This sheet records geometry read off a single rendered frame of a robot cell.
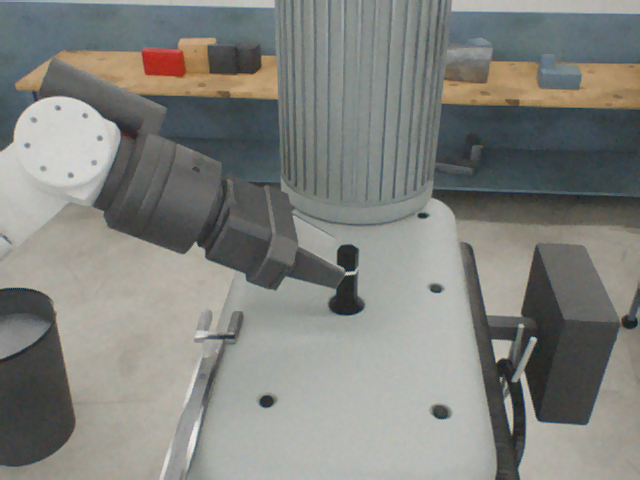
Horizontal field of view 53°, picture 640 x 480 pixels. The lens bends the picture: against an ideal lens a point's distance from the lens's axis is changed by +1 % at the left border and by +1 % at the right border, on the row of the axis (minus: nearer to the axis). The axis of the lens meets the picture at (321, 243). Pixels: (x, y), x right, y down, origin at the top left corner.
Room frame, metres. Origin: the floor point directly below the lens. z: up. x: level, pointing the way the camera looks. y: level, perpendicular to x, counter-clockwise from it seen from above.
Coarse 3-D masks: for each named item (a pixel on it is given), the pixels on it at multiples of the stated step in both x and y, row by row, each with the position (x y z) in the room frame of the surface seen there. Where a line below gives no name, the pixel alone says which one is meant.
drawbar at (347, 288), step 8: (344, 248) 0.52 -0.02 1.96; (352, 248) 0.51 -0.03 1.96; (344, 256) 0.50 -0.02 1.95; (352, 256) 0.50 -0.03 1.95; (344, 264) 0.50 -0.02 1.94; (352, 264) 0.50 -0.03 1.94; (344, 280) 0.50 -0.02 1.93; (352, 280) 0.50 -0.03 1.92; (336, 288) 0.51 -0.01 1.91; (344, 288) 0.50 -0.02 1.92; (352, 288) 0.50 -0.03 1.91; (336, 296) 0.51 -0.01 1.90; (344, 296) 0.50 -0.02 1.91; (352, 296) 0.50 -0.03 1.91; (336, 304) 0.51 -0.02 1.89; (344, 304) 0.50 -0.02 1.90; (352, 304) 0.50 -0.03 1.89; (336, 312) 0.51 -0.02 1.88; (344, 312) 0.50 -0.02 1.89; (352, 312) 0.50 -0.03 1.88
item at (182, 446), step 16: (208, 320) 0.48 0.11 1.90; (240, 320) 0.48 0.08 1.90; (208, 336) 0.45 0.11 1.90; (224, 336) 0.45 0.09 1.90; (208, 352) 0.43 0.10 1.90; (208, 368) 0.41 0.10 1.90; (192, 384) 0.39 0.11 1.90; (208, 384) 0.39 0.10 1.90; (192, 400) 0.38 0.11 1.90; (208, 400) 0.38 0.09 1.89; (192, 416) 0.36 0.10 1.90; (176, 432) 0.34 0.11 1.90; (192, 432) 0.34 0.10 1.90; (176, 448) 0.33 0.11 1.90; (192, 448) 0.33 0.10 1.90; (176, 464) 0.31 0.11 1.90
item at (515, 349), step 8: (520, 328) 0.75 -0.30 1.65; (520, 336) 0.76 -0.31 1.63; (512, 344) 0.82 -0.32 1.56; (520, 344) 0.82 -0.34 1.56; (528, 344) 0.73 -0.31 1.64; (512, 352) 0.82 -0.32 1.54; (520, 352) 0.82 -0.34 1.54; (528, 352) 0.73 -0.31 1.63; (512, 360) 0.77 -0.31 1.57; (520, 368) 0.73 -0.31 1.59; (504, 376) 0.81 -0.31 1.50; (504, 384) 0.80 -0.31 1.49; (504, 392) 0.76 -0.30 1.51; (504, 400) 0.76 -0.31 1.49
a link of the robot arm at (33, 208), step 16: (0, 160) 0.49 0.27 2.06; (16, 160) 0.49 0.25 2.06; (0, 176) 0.48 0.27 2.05; (16, 176) 0.48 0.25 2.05; (0, 192) 0.47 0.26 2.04; (16, 192) 0.48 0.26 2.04; (32, 192) 0.48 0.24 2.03; (0, 208) 0.46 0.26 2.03; (16, 208) 0.47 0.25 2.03; (32, 208) 0.47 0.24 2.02; (48, 208) 0.48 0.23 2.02; (0, 224) 0.45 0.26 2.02; (16, 224) 0.45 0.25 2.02; (32, 224) 0.46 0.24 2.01; (0, 240) 0.41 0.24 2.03; (16, 240) 0.44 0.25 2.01; (0, 256) 0.41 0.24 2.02
